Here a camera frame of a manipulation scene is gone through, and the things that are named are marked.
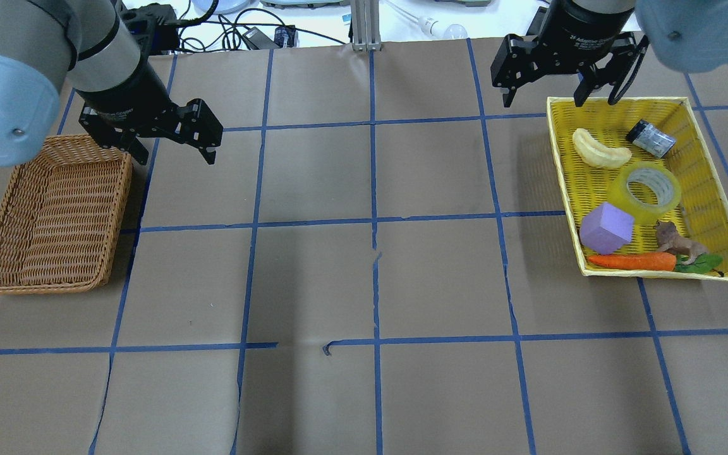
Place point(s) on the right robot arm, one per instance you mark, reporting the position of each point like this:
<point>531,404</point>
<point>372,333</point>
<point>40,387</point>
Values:
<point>686,36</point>

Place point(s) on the purple foam cube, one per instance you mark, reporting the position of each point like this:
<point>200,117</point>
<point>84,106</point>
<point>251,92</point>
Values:
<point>606,229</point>

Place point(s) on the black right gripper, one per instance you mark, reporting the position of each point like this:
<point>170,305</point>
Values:
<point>580,31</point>

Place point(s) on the clear yellow tape roll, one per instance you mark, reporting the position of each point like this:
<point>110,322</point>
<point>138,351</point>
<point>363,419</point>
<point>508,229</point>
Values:
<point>645,190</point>

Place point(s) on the aluminium frame post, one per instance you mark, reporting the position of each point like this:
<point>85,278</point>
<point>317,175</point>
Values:
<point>365,26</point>

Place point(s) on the pale banana slice toy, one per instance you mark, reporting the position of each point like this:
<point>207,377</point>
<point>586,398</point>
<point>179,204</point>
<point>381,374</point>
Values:
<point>596,154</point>

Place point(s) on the brown wicker basket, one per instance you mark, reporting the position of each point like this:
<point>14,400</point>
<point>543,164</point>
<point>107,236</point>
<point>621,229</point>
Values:
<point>61,216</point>

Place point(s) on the brown toy animal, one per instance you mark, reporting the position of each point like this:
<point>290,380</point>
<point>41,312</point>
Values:
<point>669,240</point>

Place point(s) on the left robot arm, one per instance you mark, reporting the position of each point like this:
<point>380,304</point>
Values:
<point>45,44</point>

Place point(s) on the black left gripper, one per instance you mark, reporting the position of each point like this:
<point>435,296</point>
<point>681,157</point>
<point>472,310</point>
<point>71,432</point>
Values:
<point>125,97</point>

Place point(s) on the orange toy carrot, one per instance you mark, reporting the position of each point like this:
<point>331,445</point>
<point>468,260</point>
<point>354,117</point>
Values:
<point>660,261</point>

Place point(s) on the small black silver can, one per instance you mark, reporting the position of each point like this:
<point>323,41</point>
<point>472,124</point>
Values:
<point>651,139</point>

